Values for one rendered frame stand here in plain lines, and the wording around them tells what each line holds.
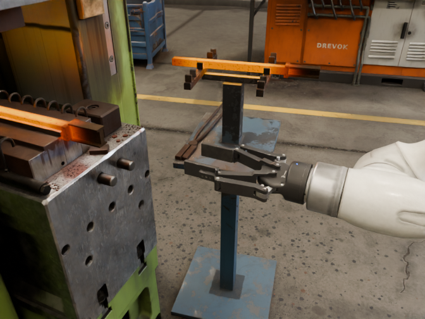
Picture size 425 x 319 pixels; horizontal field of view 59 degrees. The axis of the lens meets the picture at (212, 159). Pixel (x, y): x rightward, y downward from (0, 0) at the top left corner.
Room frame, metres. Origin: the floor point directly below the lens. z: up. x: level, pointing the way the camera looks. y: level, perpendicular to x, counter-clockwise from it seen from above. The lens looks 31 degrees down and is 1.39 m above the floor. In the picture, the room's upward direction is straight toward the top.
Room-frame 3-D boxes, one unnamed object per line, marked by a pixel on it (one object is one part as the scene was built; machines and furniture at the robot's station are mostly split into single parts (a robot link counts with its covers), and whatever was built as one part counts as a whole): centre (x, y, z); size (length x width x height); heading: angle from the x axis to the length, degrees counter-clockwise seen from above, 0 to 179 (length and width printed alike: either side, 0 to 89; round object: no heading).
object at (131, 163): (0.83, 0.22, 0.87); 0.04 x 0.03 x 0.03; 66
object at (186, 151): (1.31, 0.00, 0.77); 0.60 x 0.04 x 0.01; 160
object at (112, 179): (0.76, 0.26, 0.87); 0.04 x 0.03 x 0.03; 66
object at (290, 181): (0.58, -0.13, 1.00); 0.09 x 0.08 x 0.07; 66
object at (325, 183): (0.55, -0.20, 1.00); 0.09 x 0.06 x 0.09; 156
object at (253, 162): (0.63, -0.09, 1.00); 0.11 x 0.01 x 0.04; 44
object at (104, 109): (0.95, 0.32, 0.95); 0.12 x 0.08 x 0.06; 66
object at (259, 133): (1.17, -0.07, 0.75); 0.40 x 0.30 x 0.02; 165
